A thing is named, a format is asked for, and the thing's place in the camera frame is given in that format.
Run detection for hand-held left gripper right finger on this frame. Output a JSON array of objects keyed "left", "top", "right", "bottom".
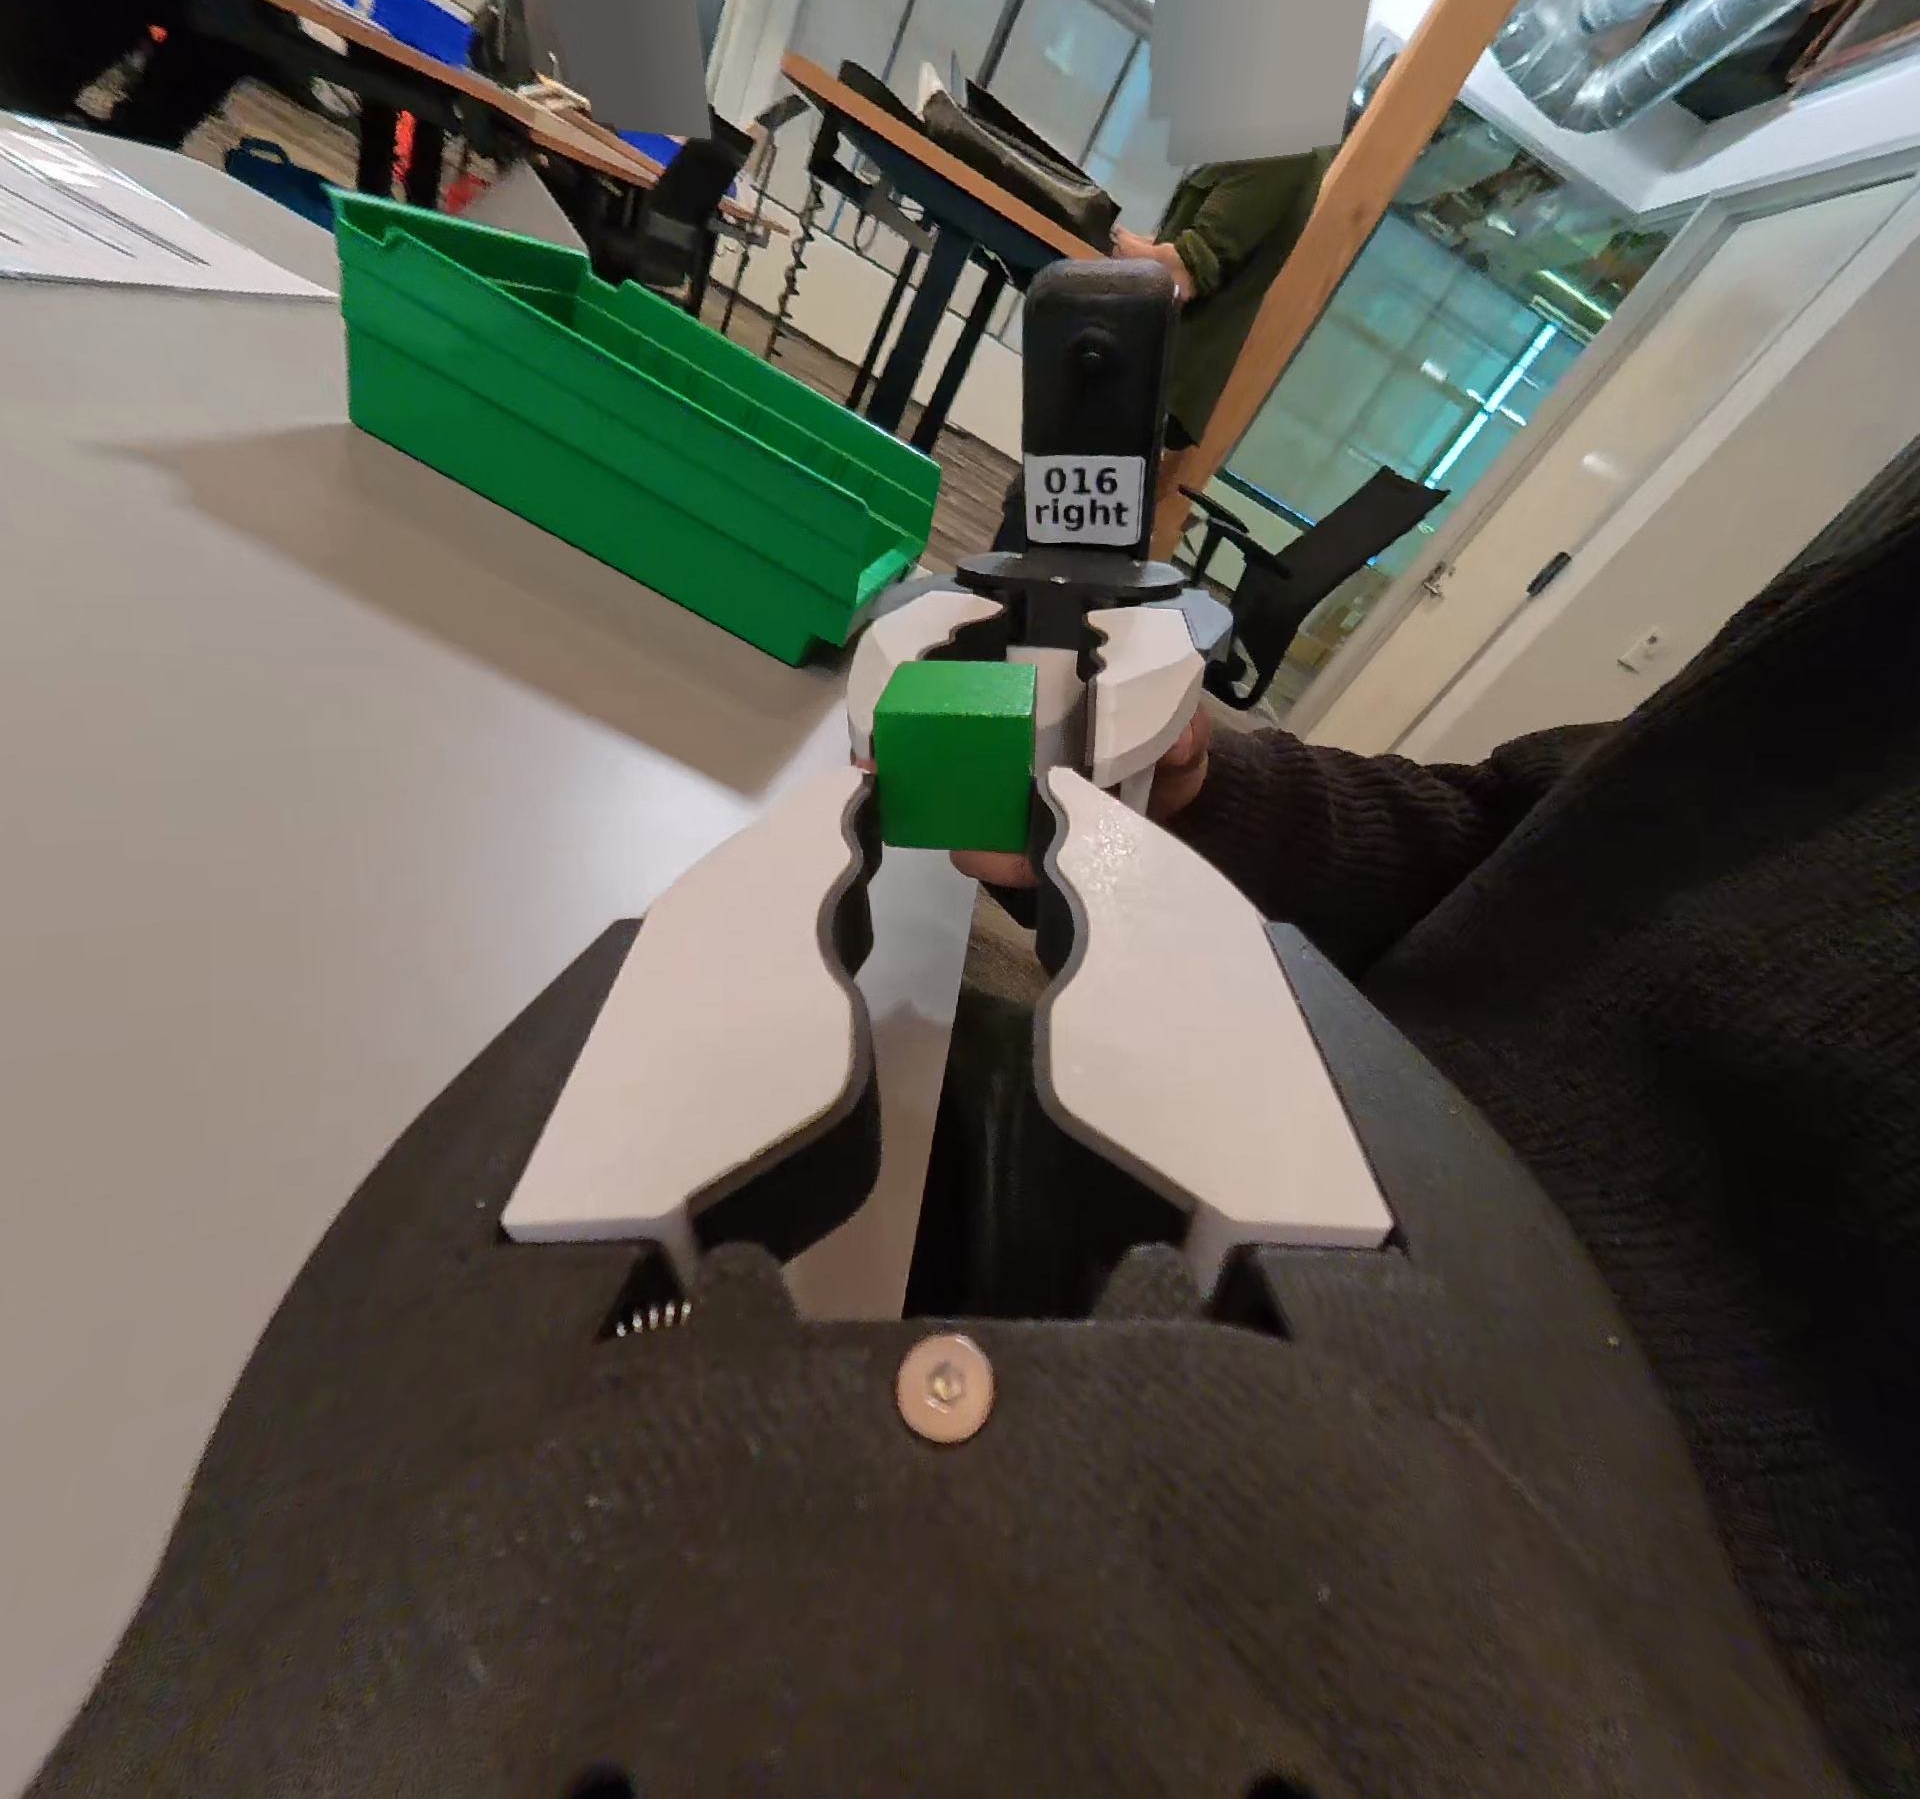
[{"left": 1033, "top": 763, "right": 1397, "bottom": 1292}]

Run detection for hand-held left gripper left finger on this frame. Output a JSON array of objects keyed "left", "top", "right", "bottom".
[{"left": 499, "top": 763, "right": 886, "bottom": 1276}]

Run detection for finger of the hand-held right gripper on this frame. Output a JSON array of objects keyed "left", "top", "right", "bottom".
[
  {"left": 1080, "top": 608, "right": 1206, "bottom": 825},
  {"left": 844, "top": 593, "right": 1014, "bottom": 768}
]

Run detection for green cube block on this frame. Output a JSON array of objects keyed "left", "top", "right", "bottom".
[{"left": 869, "top": 660, "right": 1040, "bottom": 854}]

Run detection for green plastic bin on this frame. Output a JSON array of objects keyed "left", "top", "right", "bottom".
[{"left": 329, "top": 189, "right": 945, "bottom": 664}]

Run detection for white desk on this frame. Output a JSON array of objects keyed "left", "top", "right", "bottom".
[{"left": 0, "top": 111, "right": 981, "bottom": 1799}]

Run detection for person's right hand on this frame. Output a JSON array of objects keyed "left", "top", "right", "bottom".
[{"left": 948, "top": 716, "right": 1214, "bottom": 898}]

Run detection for wooden-top table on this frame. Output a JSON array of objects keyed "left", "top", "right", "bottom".
[
  {"left": 31, "top": 0, "right": 668, "bottom": 199},
  {"left": 780, "top": 53, "right": 1121, "bottom": 452}
]

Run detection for black bag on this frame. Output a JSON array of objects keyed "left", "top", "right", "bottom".
[{"left": 839, "top": 59, "right": 1122, "bottom": 243}]

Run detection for person's dark trousers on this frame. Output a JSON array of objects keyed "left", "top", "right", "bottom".
[{"left": 899, "top": 989, "right": 1202, "bottom": 1321}]

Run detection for black office chair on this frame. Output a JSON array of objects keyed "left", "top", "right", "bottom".
[
  {"left": 1176, "top": 467, "right": 1450, "bottom": 714},
  {"left": 592, "top": 127, "right": 759, "bottom": 332}
]

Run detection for white door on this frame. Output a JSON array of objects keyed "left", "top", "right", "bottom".
[{"left": 1387, "top": 201, "right": 1920, "bottom": 766}]

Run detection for blue bag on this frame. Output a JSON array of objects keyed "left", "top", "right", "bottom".
[{"left": 225, "top": 136, "right": 339, "bottom": 233}]

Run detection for white printed paper sheet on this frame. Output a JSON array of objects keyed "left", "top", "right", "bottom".
[{"left": 0, "top": 131, "right": 339, "bottom": 300}]

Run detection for silver ventilation duct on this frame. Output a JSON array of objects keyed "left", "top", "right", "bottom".
[{"left": 1562, "top": 0, "right": 1882, "bottom": 135}]

